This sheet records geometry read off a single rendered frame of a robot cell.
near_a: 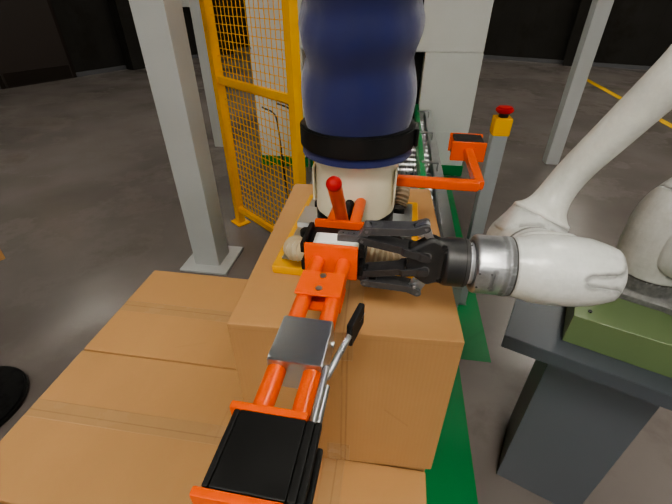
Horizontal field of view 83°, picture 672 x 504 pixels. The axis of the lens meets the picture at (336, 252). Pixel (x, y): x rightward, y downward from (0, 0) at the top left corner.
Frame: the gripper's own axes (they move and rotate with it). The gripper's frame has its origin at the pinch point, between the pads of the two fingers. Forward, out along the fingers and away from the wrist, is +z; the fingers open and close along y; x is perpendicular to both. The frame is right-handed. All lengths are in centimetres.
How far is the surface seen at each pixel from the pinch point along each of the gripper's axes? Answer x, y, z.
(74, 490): -20, 54, 54
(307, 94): 19.9, -19.3, 8.0
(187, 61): 139, -7, 93
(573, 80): 343, 32, -160
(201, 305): 39, 54, 52
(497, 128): 116, 12, -49
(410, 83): 22.0, -21.1, -9.6
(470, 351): 83, 108, -52
